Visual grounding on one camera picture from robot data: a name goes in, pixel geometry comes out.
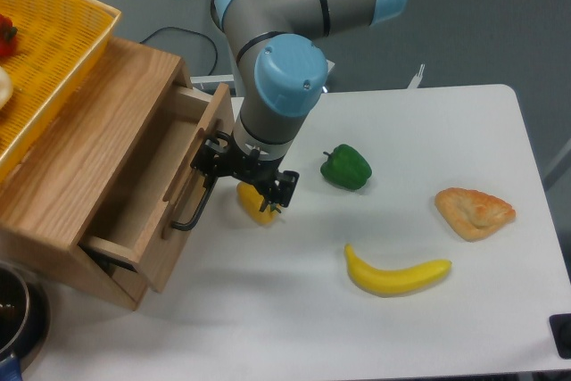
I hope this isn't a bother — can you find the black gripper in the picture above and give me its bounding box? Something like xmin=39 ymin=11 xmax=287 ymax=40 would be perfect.
xmin=191 ymin=131 xmax=300 ymax=211

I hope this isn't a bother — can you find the black drawer handle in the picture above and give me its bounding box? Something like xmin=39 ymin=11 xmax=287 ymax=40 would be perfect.
xmin=170 ymin=163 xmax=218 ymax=232

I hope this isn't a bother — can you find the wooden top drawer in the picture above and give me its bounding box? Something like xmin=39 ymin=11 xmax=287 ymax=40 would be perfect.
xmin=79 ymin=84 xmax=234 ymax=302

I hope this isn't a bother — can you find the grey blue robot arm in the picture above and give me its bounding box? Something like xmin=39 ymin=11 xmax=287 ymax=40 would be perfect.
xmin=195 ymin=0 xmax=407 ymax=208

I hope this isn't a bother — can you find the wooden drawer cabinet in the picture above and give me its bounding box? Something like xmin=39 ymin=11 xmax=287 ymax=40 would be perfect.
xmin=1 ymin=37 xmax=190 ymax=310

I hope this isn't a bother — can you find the yellow bell pepper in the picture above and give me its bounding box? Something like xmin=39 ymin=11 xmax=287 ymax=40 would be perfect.
xmin=236 ymin=182 xmax=282 ymax=226

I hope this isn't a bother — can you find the green bell pepper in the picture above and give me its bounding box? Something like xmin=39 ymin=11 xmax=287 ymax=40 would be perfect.
xmin=319 ymin=144 xmax=372 ymax=191

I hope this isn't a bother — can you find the yellow banana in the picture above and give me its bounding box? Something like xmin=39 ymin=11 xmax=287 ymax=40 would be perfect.
xmin=343 ymin=244 xmax=452 ymax=296

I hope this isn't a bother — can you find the baked pastry slice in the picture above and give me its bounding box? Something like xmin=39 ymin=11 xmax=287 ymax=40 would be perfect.
xmin=434 ymin=187 xmax=517 ymax=242

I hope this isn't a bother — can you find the yellow plastic basket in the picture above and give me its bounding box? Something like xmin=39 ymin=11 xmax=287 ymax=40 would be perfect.
xmin=1 ymin=0 xmax=121 ymax=177

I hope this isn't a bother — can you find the white round food item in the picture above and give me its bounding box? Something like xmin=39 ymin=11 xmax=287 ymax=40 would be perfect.
xmin=0 ymin=67 xmax=13 ymax=108

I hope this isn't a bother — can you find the dark metal pot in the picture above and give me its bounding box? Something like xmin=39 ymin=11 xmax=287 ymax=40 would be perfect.
xmin=1 ymin=262 xmax=51 ymax=380

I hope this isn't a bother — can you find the black corner device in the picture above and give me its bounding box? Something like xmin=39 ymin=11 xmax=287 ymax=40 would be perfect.
xmin=549 ymin=313 xmax=571 ymax=360

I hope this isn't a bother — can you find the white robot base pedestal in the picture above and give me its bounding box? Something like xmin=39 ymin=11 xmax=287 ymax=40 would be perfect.
xmin=227 ymin=44 xmax=335 ymax=97

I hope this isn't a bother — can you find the black cable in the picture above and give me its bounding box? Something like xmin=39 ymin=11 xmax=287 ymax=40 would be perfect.
xmin=139 ymin=26 xmax=219 ymax=77

